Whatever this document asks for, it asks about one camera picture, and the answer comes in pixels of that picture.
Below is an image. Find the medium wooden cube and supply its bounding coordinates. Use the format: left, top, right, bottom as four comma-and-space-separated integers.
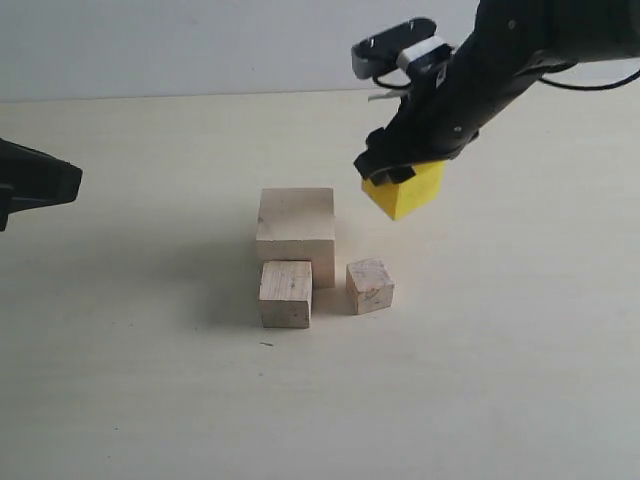
258, 260, 313, 329

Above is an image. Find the black cable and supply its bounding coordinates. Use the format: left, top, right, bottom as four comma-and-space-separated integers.
537, 59, 640, 93

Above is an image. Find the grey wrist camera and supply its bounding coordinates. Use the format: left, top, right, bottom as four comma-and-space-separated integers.
351, 17, 455, 80

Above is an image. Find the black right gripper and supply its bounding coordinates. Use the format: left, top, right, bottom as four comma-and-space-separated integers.
353, 49, 505, 186

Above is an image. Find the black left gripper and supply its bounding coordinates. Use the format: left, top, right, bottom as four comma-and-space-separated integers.
1, 139, 83, 231

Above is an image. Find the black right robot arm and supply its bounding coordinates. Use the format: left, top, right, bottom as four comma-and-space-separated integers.
351, 1, 639, 186

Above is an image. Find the large wooden cube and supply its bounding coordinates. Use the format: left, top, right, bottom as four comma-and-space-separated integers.
255, 187, 336, 289

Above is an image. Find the yellow cube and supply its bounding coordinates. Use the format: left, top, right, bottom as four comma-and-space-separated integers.
362, 161, 445, 221

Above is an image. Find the small wooden cube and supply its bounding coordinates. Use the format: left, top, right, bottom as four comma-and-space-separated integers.
346, 258, 395, 315

